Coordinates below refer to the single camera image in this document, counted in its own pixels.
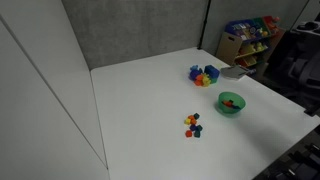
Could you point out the green storage bin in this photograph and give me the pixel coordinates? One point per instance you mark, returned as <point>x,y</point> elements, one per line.
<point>259,24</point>

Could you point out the black vertical pole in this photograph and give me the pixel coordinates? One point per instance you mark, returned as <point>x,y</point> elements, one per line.
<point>203,25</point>

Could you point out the red storage bin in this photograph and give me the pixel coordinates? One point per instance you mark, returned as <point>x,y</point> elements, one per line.
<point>270,20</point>

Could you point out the purple toy piece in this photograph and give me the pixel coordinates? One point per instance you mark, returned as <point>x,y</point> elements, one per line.
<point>194,74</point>

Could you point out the blue toy box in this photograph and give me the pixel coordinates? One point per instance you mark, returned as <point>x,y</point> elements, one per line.
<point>211,71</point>

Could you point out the gray metal mounting plate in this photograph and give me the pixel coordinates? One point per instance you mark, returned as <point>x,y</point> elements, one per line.
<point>233,71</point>

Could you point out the green toy box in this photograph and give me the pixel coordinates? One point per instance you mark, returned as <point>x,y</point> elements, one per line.
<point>214,80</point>

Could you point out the red-orange small cube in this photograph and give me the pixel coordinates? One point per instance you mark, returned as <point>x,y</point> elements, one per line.
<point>188,133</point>

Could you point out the teal small cube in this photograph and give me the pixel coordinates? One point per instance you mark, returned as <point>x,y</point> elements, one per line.
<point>199,128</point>
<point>197,134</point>

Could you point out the yellow toy piece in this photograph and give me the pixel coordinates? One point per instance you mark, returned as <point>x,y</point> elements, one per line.
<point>206,80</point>

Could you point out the purple small cube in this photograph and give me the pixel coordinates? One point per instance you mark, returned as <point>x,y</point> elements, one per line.
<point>192,127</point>

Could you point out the yellow small cube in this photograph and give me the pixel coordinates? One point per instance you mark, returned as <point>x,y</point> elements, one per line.
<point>187,121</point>

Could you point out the green plastic bowl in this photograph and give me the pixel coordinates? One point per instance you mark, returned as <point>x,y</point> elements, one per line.
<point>231,104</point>

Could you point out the black office chair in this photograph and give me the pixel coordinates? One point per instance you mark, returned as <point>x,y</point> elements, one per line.
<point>300,66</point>

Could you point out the orange toy piece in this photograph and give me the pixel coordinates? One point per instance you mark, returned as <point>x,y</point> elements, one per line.
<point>199,79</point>

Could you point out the blue storage bin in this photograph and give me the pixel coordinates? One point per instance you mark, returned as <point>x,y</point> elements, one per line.
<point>238,28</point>

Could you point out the wooden toy bin shelf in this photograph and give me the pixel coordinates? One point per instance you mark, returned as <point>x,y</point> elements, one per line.
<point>230,45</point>

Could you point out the light blue toy piece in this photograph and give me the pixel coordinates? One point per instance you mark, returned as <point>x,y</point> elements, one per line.
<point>194,68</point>

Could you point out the yellow sticky note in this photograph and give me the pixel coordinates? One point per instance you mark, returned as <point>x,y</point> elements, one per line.
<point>218,65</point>

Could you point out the red small cube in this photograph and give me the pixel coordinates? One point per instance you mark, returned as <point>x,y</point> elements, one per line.
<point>227,103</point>

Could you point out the orange small cube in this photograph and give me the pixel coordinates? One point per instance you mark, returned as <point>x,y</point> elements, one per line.
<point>191,117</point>
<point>193,122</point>

